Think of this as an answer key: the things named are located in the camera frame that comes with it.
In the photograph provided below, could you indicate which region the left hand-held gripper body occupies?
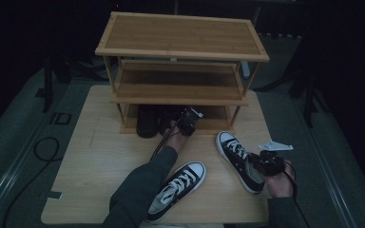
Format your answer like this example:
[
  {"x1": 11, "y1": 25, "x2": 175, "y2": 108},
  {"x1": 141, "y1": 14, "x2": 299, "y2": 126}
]
[{"x1": 176, "y1": 106, "x2": 204, "y2": 138}]

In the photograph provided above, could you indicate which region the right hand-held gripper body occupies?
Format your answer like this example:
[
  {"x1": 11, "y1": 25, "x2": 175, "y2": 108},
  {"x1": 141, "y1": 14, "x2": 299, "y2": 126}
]
[{"x1": 250, "y1": 140, "x2": 294, "y2": 178}]

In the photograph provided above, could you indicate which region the black shoe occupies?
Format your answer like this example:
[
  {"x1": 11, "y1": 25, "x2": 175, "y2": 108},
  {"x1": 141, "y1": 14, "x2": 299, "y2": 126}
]
[
  {"x1": 157, "y1": 105, "x2": 184, "y2": 137},
  {"x1": 136, "y1": 104, "x2": 160, "y2": 139}
]

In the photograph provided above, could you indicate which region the black white canvas sneaker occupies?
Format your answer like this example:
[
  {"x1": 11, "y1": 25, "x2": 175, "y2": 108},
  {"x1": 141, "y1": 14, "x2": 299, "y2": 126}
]
[
  {"x1": 144, "y1": 161, "x2": 207, "y2": 223},
  {"x1": 215, "y1": 130, "x2": 266, "y2": 195}
]

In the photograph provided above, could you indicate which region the wooden shoe rack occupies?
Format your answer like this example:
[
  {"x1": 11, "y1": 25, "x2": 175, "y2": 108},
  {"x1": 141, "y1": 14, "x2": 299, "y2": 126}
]
[{"x1": 94, "y1": 11, "x2": 271, "y2": 136}]

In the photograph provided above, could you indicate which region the person's left hand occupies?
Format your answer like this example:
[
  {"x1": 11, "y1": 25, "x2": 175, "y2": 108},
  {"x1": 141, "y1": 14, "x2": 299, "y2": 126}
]
[{"x1": 164, "y1": 120, "x2": 190, "y2": 155}]

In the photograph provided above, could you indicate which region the person's right hand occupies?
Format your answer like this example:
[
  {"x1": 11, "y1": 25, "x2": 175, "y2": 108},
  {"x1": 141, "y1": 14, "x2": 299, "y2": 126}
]
[{"x1": 263, "y1": 161, "x2": 296, "y2": 199}]

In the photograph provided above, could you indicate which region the black metal stand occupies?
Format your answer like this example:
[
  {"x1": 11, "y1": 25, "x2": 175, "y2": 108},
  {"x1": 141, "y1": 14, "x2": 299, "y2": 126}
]
[
  {"x1": 34, "y1": 56, "x2": 72, "y2": 113},
  {"x1": 289, "y1": 63, "x2": 331, "y2": 127}
]

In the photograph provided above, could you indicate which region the black tape strip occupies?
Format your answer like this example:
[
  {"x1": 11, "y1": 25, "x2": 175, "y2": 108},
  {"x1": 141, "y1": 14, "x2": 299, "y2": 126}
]
[{"x1": 46, "y1": 190, "x2": 64, "y2": 200}]

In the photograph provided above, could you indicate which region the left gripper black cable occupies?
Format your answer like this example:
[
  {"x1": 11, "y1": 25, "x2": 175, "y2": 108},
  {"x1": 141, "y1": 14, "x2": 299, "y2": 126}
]
[{"x1": 150, "y1": 122, "x2": 182, "y2": 161}]

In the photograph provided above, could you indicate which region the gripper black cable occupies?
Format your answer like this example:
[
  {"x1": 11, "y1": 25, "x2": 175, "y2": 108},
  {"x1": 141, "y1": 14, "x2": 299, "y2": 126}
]
[
  {"x1": 281, "y1": 161, "x2": 312, "y2": 228},
  {"x1": 150, "y1": 122, "x2": 182, "y2": 161}
]

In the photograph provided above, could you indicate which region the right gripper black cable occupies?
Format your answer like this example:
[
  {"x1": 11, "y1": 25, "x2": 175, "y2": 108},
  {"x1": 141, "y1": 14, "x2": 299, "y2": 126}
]
[{"x1": 281, "y1": 161, "x2": 312, "y2": 228}]

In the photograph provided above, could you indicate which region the white post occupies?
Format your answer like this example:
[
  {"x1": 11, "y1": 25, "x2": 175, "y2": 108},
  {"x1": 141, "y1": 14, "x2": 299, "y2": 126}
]
[{"x1": 240, "y1": 60, "x2": 251, "y2": 79}]

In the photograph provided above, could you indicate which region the black floor cable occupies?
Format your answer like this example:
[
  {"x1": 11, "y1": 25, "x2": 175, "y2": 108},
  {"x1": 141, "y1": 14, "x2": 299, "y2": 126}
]
[{"x1": 2, "y1": 136, "x2": 61, "y2": 228}]

